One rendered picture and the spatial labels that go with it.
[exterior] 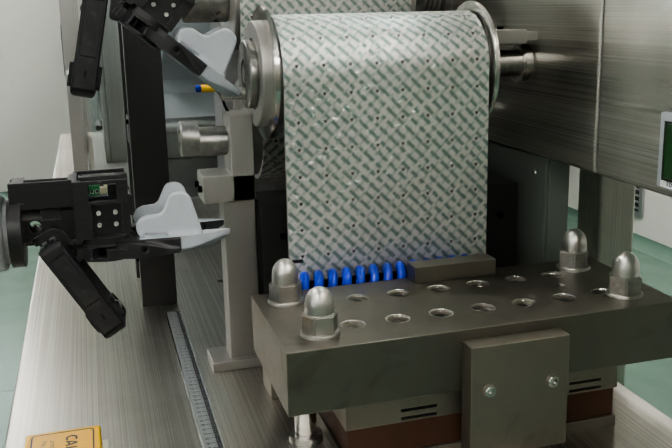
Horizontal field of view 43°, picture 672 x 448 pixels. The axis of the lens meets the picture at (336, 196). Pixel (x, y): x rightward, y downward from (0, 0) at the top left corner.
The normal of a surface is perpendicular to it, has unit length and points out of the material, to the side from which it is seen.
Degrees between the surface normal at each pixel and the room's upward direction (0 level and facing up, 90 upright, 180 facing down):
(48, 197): 89
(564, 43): 90
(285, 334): 0
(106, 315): 88
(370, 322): 0
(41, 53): 90
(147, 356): 0
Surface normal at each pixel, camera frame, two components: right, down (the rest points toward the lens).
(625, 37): -0.96, 0.08
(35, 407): -0.02, -0.98
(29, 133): 0.28, 0.21
